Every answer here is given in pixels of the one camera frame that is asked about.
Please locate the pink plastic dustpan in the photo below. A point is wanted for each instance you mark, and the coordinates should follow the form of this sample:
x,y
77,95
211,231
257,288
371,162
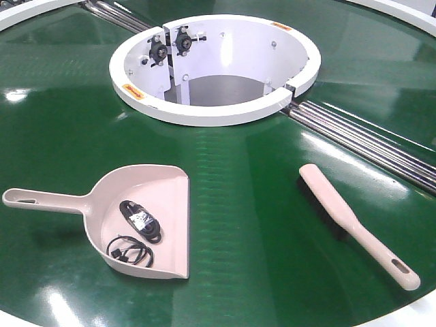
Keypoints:
x,y
136,217

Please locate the left black bearing mount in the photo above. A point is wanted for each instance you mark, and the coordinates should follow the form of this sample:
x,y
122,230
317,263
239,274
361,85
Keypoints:
x,y
158,51

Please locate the green conveyor belt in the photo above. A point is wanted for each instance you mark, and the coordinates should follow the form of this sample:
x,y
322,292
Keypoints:
x,y
261,253

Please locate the white outer rim top left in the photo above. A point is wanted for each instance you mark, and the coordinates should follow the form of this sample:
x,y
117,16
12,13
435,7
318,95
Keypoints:
x,y
30,9

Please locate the white rim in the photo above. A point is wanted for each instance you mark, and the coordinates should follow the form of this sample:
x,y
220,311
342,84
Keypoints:
x,y
30,9
405,13

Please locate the orange warning label rear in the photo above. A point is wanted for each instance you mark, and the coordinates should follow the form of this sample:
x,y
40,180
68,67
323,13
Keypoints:
x,y
281,26

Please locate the steel rollers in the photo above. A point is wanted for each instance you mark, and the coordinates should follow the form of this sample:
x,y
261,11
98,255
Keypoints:
x,y
116,15
365,142

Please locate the steel rollers right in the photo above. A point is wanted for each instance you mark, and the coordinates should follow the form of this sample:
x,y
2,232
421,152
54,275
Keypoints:
x,y
365,142

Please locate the orange warning label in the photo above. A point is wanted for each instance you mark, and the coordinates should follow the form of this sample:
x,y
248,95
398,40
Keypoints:
x,y
136,93
281,26

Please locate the right black bearing mount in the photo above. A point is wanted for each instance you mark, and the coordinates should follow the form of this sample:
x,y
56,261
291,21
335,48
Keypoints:
x,y
184,41

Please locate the white central ring housing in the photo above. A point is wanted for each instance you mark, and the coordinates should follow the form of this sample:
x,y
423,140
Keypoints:
x,y
285,63

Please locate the steel rollers top left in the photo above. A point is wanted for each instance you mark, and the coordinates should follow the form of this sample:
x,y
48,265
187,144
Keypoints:
x,y
116,15

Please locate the black bearing mount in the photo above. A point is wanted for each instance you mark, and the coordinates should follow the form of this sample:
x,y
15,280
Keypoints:
x,y
158,51
184,41

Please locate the white outer rim top right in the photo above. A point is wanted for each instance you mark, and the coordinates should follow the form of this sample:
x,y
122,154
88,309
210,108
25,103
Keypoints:
x,y
405,13

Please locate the pink hand brush black bristles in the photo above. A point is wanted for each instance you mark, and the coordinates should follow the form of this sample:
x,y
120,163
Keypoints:
x,y
342,214

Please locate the orange warning label front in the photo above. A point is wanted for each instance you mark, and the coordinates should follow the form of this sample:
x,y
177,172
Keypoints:
x,y
136,93

